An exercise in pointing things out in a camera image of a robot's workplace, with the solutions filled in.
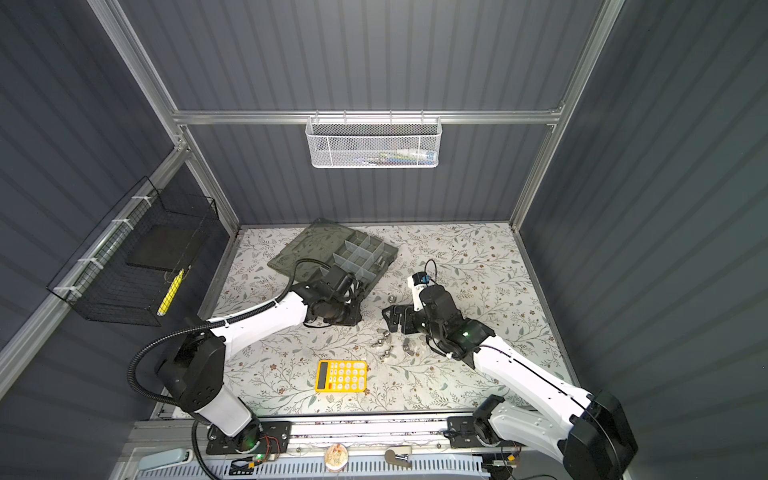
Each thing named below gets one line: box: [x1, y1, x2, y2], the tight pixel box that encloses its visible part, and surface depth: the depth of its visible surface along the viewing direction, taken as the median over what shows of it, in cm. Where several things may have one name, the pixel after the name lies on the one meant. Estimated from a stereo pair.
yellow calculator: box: [315, 360, 368, 393], surface depth 84 cm
